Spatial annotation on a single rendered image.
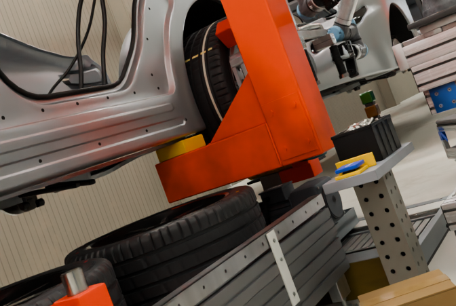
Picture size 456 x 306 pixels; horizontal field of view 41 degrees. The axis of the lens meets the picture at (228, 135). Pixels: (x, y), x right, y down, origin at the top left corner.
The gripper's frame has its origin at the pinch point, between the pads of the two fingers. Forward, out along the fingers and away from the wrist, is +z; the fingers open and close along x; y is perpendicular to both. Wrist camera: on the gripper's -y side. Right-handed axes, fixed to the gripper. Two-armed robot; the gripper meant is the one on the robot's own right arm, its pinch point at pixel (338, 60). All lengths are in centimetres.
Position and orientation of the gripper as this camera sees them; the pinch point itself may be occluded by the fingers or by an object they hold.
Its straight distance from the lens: 270.4
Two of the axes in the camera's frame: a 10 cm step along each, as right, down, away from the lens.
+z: -5.0, 1.8, -8.5
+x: 7.9, -3.0, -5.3
